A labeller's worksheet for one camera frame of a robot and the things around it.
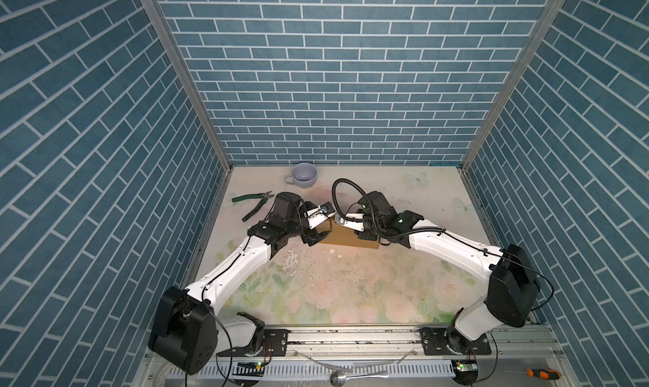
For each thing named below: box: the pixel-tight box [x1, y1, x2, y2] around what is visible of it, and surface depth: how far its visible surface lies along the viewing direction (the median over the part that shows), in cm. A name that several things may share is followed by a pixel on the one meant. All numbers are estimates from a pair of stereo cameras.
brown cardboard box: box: [316, 215, 381, 250], surface depth 76 cm
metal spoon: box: [329, 371, 390, 387], surface depth 70 cm
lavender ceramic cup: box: [284, 162, 318, 188], surface depth 114 cm
